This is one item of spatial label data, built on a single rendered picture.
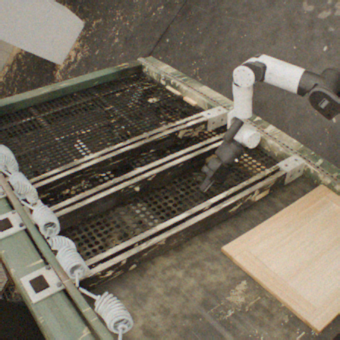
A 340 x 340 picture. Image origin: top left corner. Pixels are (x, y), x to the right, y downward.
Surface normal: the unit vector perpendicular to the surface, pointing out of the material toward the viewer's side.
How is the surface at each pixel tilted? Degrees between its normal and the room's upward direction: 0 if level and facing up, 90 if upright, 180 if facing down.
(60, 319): 55
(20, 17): 90
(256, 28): 0
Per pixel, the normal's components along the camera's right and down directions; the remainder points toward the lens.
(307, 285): 0.07, -0.79
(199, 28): -0.58, -0.17
